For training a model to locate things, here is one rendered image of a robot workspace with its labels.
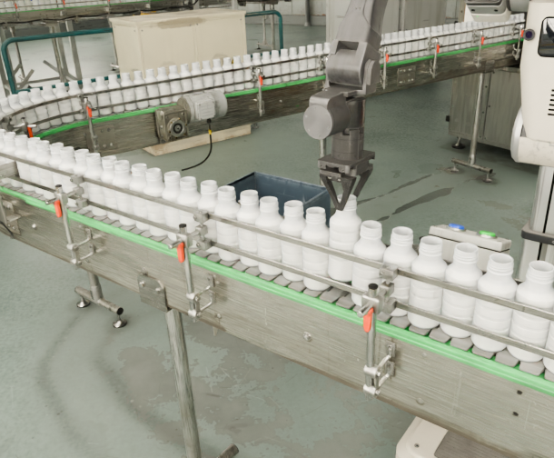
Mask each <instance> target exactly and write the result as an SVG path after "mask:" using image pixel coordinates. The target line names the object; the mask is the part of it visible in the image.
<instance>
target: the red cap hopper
mask: <svg viewBox="0 0 554 458"><path fill-rule="evenodd" d="M65 23H66V28H67V32H68V31H74V29H73V24H72V20H70V21H65ZM57 24H58V26H55V27H54V29H55V32H56V33H60V32H61V31H60V26H59V23H57ZM68 37H69V42H70V46H71V51H72V57H73V61H74V70H75V74H76V78H75V77H74V76H73V75H71V74H70V73H69V72H68V67H67V62H66V58H65V53H64V45H63V40H62V37H58V38H56V42H57V46H58V51H59V55H60V59H61V64H62V70H63V75H64V81H65V82H66V83H67V82H69V81H73V80H76V81H79V80H82V79H83V77H82V72H81V66H80V62H79V57H78V53H77V47H76V42H75V38H74V36H68ZM5 39H6V38H5V31H4V29H3V28H2V26H0V43H1V45H2V43H3V42H4V40H5ZM6 52H7V56H8V60H9V64H10V67H11V71H12V75H13V78H14V82H15V89H16V90H19V89H23V88H24V86H25V85H29V84H35V83H42V82H47V81H54V80H60V78H59V76H55V77H48V78H42V79H35V80H29V79H30V77H31V76H32V74H33V73H34V71H35V70H33V69H31V70H30V72H29V73H28V74H27V76H26V77H25V79H24V81H23V82H16V79H15V75H16V73H17V72H18V70H19V69H20V67H21V66H22V65H21V64H20V63H19V64H18V65H17V67H16V68H15V70H14V68H13V65H12V61H11V57H10V54H9V49H8V46H7V48H6ZM43 63H44V64H46V65H48V66H49V67H50V68H52V69H53V70H55V71H56V72H57V73H58V69H57V67H54V66H53V65H51V64H50V63H48V62H47V61H45V60H44V61H43ZM0 77H1V81H2V85H3V88H4V92H5V98H8V96H9V95H11V94H10V92H11V89H10V85H9V82H8V79H6V75H5V69H4V65H3V61H2V57H1V54H0ZM28 80H29V81H28ZM18 85H20V86H19V87H17V86H18Z"/></svg>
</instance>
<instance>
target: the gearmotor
mask: <svg viewBox="0 0 554 458"><path fill-rule="evenodd" d="M227 110H228V104H227V99H226V97H225V95H224V93H223V92H222V91H220V90H215V91H211V92H205V93H197V94H192V95H186V96H181V97H180V98H179V99H178V100H177V105H169V106H165V107H159V108H158V109H155V110H154V111H155V118H156V124H157V132H158V138H159V139H160V143H161V144H165V143H166V141H167V143H170V142H174V141H178V140H183V139H186V138H190V136H189V127H188V124H190V123H195V122H200V121H204V120H207V123H208V125H209V135H210V144H211V148H210V152H209V154H208V155H207V157H206V158H205V159H204V160H203V161H202V162H200V163H199V164H196V165H194V166H191V167H188V168H184V169H182V171H184V170H188V169H191V168H194V167H196V166H198V165H200V164H202V163H204V162H205V161H206V160H207V159H208V158H209V156H210V154H211V152H212V148H213V144H212V131H211V125H210V123H211V122H212V120H211V119H213V118H217V117H222V116H225V115H226V113H227Z"/></svg>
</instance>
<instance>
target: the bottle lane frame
mask: <svg viewBox="0 0 554 458"><path fill-rule="evenodd" d="M0 196H2V197H3V200H5V201H7V202H10V203H12V205H13V207H14V210H15V214H18V215H20V216H22V218H19V219H16V220H17V223H18V227H19V230H20V234H16V233H14V232H12V233H13V235H14V239H15V240H17V241H20V242H22V243H24V244H28V245H30V246H32V247H33V248H36V249H38V250H40V251H43V252H45V253H47V254H50V255H52V256H54V257H56V258H59V259H61V260H63V261H65V262H68V263H69V264H70V260H71V258H72V256H71V253H70V251H69V250H68V249H67V245H68V241H67V237H66V232H65V229H64V221H63V217H62V216H61V217H57V215H56V211H55V208H54V205H53V204H49V205H45V201H41V200H38V199H37V198H36V199H35V198H33V197H31V196H28V195H25V194H20V193H18V192H17V191H13V190H10V189H7V188H4V187H1V186H0ZM67 212H68V216H69V220H70V225H71V228H72V232H73V237H74V242H75V243H76V244H79V243H81V242H83V241H85V240H86V239H87V235H86V232H85V228H87V229H90V231H91V235H92V240H91V239H90V240H89V241H88V242H87V243H86V244H82V245H80V249H79V251H78V252H79V255H80V258H83V257H85V256H87V255H88V254H89V253H90V248H89V243H91V244H93V245H94V251H95V254H92V255H91V256H90V257H88V258H86V259H84V260H83V264H82V265H81V266H80V268H82V269H84V270H85V271H87V272H90V273H92V274H95V275H98V276H100V277H102V278H104V279H106V280H108V281H110V282H113V283H115V284H118V285H121V286H122V287H124V288H126V289H129V290H131V291H133V292H136V293H138V294H140V292H139V286H138V282H137V277H138V275H139V274H140V273H142V274H146V275H148V276H151V277H152V278H154V279H157V280H159V281H160V282H161V283H162V285H163V287H164V290H165V295H166V302H167V306H168V307H170V308H172V309H174V310H176V311H178V312H180V313H183V314H186V315H188V311H189V309H190V305H189V301H187V300H186V294H187V293H188V291H187V284H186V277H185V271H184V263H183V262H182V263H180V262H179V259H178V254H177V249H176V248H174V249H172V250H170V249H168V245H166V244H162V241H161V242H156V241H154V240H151V237H150V238H146V237H143V236H141V234H133V233H131V231H125V230H123V229H121V227H119V228H117V227H115V226H112V224H105V223H103V221H97V220H94V219H93V218H89V217H87V216H85V215H81V214H77V213H76V212H72V211H69V210H68V209H67ZM190 256H191V263H192V270H193V283H194V291H195V292H197V293H199V292H200V291H201V290H203V289H204V288H206V287H207V286H208V284H207V276H206V274H211V275H213V284H214V287H211V288H210V289H209V290H211V291H214V292H215V301H216V303H213V304H212V305H211V306H210V307H208V308H207V309H205V310H204V311H203V316H202V317H201V318H200V319H199V321H201V322H203V323H206V324H209V325H210V326H213V327H215V328H217V329H219V330H222V331H224V332H226V333H228V334H231V335H233V336H236V337H238V338H240V339H242V340H244V341H246V342H248V343H250V344H254V345H256V346H259V347H261V348H262V349H264V350H267V351H269V352H271V353H275V354H277V355H279V356H280V357H283V358H285V359H287V360H290V361H292V362H294V363H297V364H299V365H301V366H303V367H306V368H308V369H310V370H312V371H314V372H316V373H320V374H322V375H324V376H326V377H329V378H331V379H332V380H334V381H337V382H339V383H342V384H345V385H347V386H349V387H351V388H353V389H355V390H357V391H360V392H362V393H363V387H364V385H365V374H364V373H363V371H364V367H365V365H366V343H367V332H365V331H364V328H363V317H362V318H360V317H358V315H357V313H356V312H354V311H353V308H354V307H355V306H353V307H352V308H351V309H346V308H343V307H340V306H338V305H336V303H337V301H338V300H337V301H336V302H334V303H332V304H331V303H328V302H325V301H323V300H321V299H320V296H321V295H319V296H317V297H312V296H309V295H308V294H305V293H304V290H305V289H304V290H303V291H301V292H297V291H294V290H293V289H290V288H289V285H290V284H288V285H286V286H281V285H278V284H275V283H274V282H273V281H274V280H275V279H274V280H272V281H270V282H269V281H266V280H264V279H262V278H260V275H258V276H253V275H250V274H247V273H246V272H245V271H246V270H245V271H243V272H241V271H238V270H235V269H233V268H232V267H233V265H232V266H230V267H228V266H225V265H222V264H220V262H217V263H216V262H213V261H210V260H207V257H205V258H202V257H200V256H197V255H195V253H194V254H190ZM188 316H189V315H188ZM390 320H391V319H389V320H388V321H387V322H383V321H380V320H377V325H376V347H375V364H377V365H379V364H380V363H381V361H382V360H383V359H384V358H385V357H386V356H387V354H386V341H390V342H393V343H396V349H395V357H391V358H390V359H389V361H391V362H394V363H395V364H394V375H393V376H392V375H391V376H390V377H389V378H388V379H387V380H386V381H385V382H384V384H383V385H382V386H381V388H380V390H381V395H380V396H377V397H376V399H378V400H380V401H383V402H385V403H387V404H390V405H392V406H394V407H396V408H399V409H401V410H403V411H404V412H407V413H410V414H413V415H415V416H417V417H419V418H421V419H423V420H425V421H427V422H430V423H433V424H436V425H438V426H439V427H441V428H444V429H446V430H448V431H450V432H453V433H455V434H457V435H460V436H462V437H464V438H467V439H469V440H471V441H473V442H475V443H478V444H480V445H483V446H485V447H487V448H489V449H491V450H493V451H495V452H498V453H501V454H503V455H506V456H508V457H509V458H554V382H552V381H549V380H546V379H545V378H544V376H545V373H544V372H542V373H541V375H540V376H536V375H533V374H530V373H526V372H523V371H521V370H520V369H519V363H517V365H516V366H515V367H510V366H507V365H505V364H502V363H498V362H496V361H495V358H496V355H495V354H494V355H493V356H492V357H491V358H490V359H487V358H485V357H482V356H479V355H476V354H474V353H472V349H473V347H471V348H470V349H469V350H468V351H464V350H461V349H459V348H456V347H454V346H451V345H450V341H451V340H449V341H448V342H446V343H442V342H439V341H436V340H433V339H430V338H429V336H430V332H429V333H427V334H426V335H424V336H423V335H420V334H416V333H413V332H411V331H409V328H410V326H411V325H409V326H408V327H406V328H405V329H402V328H400V327H397V326H395V325H392V324H390Z"/></svg>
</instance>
